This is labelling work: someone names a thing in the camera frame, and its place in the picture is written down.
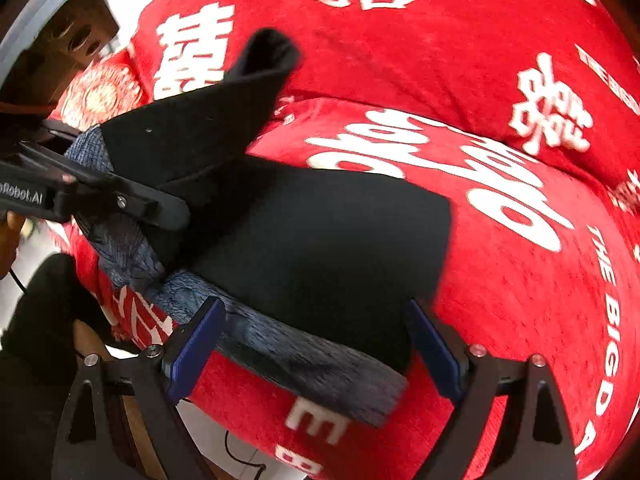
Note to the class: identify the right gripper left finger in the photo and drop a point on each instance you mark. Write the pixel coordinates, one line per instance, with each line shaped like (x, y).
(120, 420)

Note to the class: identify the black pants with grey waistband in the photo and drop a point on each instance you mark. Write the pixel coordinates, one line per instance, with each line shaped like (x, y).
(316, 268)

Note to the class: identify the red gold round cushion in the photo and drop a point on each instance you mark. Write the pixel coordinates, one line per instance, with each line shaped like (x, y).
(106, 89)

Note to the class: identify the person's left hand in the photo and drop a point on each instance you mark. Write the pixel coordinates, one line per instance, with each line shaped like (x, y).
(10, 236)

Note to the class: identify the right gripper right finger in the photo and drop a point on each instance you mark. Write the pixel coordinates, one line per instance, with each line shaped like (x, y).
(533, 440)

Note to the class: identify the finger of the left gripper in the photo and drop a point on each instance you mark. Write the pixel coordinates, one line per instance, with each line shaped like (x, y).
(140, 202)

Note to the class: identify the person's black-clad leg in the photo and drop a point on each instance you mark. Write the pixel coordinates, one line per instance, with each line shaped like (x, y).
(39, 365)

